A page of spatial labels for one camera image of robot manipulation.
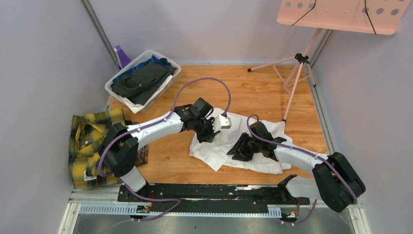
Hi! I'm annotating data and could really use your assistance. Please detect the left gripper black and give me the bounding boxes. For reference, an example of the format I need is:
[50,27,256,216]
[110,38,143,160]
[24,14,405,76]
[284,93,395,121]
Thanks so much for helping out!
[192,116,220,143]

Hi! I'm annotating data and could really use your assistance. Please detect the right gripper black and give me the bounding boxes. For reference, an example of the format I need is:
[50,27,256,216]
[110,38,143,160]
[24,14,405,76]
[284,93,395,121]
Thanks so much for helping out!
[227,133,262,162]

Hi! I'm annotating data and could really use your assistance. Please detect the white long sleeve shirt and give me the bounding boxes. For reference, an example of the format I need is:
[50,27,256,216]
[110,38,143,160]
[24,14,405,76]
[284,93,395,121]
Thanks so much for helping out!
[189,113,292,175]

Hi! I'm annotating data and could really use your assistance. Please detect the white plastic laundry basket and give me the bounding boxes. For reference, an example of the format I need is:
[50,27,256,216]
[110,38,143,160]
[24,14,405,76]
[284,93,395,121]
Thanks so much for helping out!
[105,50,182,114]

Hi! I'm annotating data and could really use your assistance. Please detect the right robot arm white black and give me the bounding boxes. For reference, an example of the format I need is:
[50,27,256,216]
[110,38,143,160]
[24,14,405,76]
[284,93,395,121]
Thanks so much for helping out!
[227,121,366,213]

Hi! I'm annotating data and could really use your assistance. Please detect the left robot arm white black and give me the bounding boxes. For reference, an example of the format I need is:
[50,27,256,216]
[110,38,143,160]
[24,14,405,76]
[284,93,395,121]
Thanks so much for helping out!
[98,98,223,201]

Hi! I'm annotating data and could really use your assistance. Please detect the red blue plaid shirt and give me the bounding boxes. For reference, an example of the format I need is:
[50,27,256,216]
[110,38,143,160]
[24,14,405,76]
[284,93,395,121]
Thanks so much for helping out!
[135,145,149,167]

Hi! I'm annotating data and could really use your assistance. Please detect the dark striped shirt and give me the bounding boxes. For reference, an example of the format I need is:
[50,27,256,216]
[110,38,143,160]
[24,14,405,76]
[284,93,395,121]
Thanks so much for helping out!
[111,62,177,105]

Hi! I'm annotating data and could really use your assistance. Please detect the blue shirt in basket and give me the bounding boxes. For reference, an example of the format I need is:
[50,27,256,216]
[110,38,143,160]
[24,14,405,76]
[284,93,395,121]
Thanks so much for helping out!
[112,55,172,83]

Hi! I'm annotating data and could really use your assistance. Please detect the purple wedge object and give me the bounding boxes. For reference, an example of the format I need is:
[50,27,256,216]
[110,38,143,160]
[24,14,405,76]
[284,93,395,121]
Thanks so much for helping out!
[113,45,131,71]

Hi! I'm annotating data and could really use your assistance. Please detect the yellow plaid shirt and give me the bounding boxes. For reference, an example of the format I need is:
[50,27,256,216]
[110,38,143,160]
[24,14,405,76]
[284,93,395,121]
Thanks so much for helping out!
[68,108,126,190]

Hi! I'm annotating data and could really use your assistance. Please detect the pink music stand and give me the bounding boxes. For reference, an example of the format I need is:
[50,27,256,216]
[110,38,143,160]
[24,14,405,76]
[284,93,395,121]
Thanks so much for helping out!
[266,0,411,121]

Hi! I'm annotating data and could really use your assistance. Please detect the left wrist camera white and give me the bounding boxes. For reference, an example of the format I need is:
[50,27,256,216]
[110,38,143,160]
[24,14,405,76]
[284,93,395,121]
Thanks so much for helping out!
[212,115,232,132]

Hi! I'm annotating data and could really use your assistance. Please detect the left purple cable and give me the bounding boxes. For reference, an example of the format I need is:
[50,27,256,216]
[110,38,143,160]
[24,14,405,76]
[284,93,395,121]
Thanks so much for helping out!
[97,77,232,223]

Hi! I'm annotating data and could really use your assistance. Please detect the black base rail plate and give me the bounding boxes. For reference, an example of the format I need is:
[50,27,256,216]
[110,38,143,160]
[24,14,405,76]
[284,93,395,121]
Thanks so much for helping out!
[116,183,311,215]

